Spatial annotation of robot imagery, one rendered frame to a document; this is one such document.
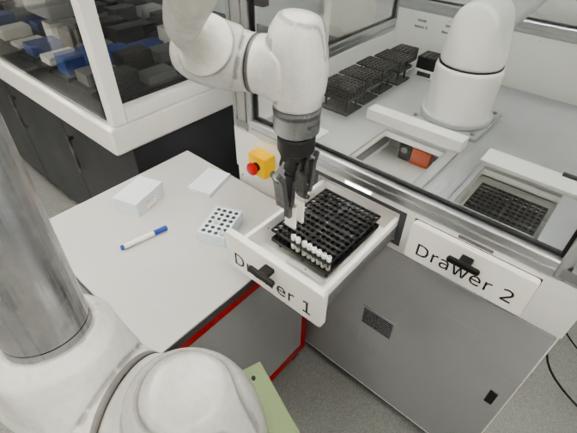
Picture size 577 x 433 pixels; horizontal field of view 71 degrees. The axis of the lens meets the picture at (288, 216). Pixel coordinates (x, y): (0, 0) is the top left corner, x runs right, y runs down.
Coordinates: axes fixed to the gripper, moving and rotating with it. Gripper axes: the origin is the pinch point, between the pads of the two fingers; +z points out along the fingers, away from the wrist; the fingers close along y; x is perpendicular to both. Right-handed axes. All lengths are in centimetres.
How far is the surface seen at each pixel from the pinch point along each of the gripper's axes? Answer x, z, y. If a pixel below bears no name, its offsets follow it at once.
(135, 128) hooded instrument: 78, 11, 7
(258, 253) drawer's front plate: 1.1, 5.6, -10.7
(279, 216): 9.1, 9.7, 4.9
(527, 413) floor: -70, 99, 58
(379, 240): -14.9, 10.4, 15.0
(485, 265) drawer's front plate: -37.6, 7.7, 21.3
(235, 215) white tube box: 26.0, 19.0, 4.4
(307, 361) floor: 6, 99, 19
